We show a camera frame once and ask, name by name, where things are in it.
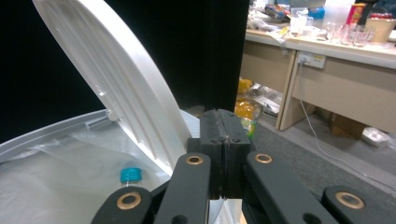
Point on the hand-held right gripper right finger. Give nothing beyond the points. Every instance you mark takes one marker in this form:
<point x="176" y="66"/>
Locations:
<point x="235" y="146"/>

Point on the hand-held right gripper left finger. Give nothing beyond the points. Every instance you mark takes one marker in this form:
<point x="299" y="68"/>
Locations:
<point x="213" y="137"/>

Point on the clear water bottle blue cap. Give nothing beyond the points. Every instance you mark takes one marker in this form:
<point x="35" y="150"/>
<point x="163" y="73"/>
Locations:
<point x="131" y="174"/>

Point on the white grey pedal trash bin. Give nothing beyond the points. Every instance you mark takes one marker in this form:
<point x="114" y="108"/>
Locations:
<point x="124" y="77"/>

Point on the clear plastic bin liner bag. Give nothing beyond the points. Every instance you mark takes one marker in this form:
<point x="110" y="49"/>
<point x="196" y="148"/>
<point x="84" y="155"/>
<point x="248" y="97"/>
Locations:
<point x="62" y="180"/>

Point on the yellow green snack packet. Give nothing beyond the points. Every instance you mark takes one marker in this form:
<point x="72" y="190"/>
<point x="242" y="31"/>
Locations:
<point x="249" y="115"/>

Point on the clear plastic bags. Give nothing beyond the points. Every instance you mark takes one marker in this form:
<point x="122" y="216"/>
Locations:
<point x="267" y="96"/>

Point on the white trash bin lid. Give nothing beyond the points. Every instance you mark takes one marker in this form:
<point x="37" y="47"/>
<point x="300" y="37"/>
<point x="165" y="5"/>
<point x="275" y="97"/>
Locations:
<point x="193" y="49"/>

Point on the brown cardboard box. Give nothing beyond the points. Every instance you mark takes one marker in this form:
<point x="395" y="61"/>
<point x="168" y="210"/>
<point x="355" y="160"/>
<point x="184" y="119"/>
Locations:
<point x="347" y="126"/>

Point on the beige desk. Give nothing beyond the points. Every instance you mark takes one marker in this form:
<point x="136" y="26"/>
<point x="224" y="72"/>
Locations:
<point x="342" y="81"/>

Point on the colourful snack packet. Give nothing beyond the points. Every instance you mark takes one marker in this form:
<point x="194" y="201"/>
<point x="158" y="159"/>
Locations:
<point x="277" y="11"/>

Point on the white bag under desk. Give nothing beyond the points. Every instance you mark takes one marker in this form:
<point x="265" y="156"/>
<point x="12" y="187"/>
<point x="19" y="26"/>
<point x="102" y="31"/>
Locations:
<point x="376" y="137"/>

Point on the clear plastic container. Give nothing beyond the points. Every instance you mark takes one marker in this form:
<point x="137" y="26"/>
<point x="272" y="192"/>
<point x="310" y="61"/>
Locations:
<point x="300" y="20"/>

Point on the blue packet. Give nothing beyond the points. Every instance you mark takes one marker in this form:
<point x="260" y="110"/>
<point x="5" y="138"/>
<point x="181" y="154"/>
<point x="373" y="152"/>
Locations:
<point x="317" y="12"/>

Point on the group of clear glasses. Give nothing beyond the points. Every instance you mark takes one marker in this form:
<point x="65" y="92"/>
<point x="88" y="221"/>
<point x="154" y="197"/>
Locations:
<point x="348" y="34"/>

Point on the red yellow canister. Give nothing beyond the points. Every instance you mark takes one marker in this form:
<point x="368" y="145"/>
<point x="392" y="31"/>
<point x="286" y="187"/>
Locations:
<point x="356" y="13"/>

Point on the beige paper bucket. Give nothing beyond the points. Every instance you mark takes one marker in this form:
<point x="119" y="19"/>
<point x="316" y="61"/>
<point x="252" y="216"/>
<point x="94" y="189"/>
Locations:
<point x="380" y="29"/>

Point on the white wall socket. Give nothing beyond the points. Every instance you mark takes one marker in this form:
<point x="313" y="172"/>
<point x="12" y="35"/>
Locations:
<point x="311" y="59"/>

